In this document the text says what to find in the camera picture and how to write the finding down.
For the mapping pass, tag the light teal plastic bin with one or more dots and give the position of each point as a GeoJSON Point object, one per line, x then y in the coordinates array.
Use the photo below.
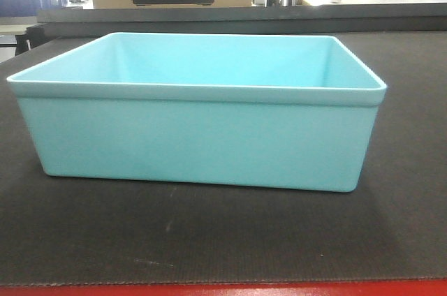
{"type": "Point", "coordinates": [293, 112]}

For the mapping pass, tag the dark conveyor belt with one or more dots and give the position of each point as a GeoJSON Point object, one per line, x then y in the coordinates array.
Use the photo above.
{"type": "Point", "coordinates": [67, 231]}

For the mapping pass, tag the red conveyor edge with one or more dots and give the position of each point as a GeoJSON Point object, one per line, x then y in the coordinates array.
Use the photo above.
{"type": "Point", "coordinates": [396, 287]}

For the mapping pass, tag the gray conveyor end rail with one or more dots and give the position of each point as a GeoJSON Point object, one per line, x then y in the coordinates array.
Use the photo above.
{"type": "Point", "coordinates": [92, 23]}

